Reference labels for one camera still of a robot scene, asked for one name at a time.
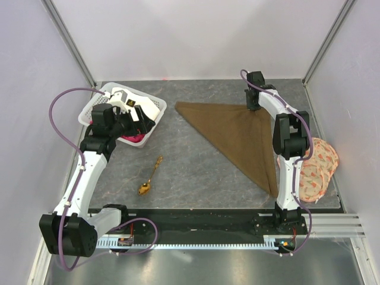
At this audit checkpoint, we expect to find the white folded t-shirt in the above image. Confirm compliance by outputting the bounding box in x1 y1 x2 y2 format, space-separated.
106 85 161 121

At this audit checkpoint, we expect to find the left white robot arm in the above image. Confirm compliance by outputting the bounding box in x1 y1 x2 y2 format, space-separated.
39 103 155 257

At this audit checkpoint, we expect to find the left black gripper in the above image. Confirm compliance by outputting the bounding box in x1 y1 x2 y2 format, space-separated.
109 105 154 139

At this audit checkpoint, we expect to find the floral pink hat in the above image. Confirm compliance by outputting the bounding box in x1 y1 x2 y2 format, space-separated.
276 137 339 210

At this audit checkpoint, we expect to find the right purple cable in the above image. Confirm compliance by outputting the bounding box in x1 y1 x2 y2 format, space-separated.
239 69 314 258

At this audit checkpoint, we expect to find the brown cloth napkin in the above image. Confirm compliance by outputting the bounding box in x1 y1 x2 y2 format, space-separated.
175 102 278 198

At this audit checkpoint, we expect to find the gold ornate spoon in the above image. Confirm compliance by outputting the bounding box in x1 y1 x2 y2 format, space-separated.
138 156 163 195

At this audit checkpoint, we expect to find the white plastic basket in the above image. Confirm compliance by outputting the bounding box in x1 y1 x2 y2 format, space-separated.
78 82 167 148

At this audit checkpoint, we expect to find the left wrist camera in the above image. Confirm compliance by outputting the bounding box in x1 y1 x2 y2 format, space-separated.
107 88 139 121

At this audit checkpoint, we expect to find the slotted cable duct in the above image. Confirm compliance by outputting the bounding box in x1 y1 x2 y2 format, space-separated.
96 236 295 251

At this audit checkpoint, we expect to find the pink folded cloth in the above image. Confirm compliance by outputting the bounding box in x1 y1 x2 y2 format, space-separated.
121 134 145 143

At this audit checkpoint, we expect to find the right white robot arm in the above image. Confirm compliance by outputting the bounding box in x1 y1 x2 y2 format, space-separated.
240 69 314 235

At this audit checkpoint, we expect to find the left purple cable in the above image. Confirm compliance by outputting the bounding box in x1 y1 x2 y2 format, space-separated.
48 87 158 273

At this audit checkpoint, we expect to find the purple cable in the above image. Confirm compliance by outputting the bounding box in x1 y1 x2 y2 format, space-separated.
48 87 158 273
239 69 314 258

